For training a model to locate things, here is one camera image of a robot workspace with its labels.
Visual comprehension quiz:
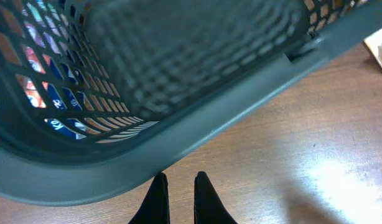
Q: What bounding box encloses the grey plastic mesh basket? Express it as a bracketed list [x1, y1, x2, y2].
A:
[0, 0, 382, 206]

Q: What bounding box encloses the Kleenex tissue pack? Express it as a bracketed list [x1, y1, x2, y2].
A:
[20, 1, 99, 140]

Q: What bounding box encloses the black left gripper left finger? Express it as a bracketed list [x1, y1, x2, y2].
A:
[129, 172, 170, 224]

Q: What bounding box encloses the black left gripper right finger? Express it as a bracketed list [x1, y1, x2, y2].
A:
[193, 171, 236, 224]

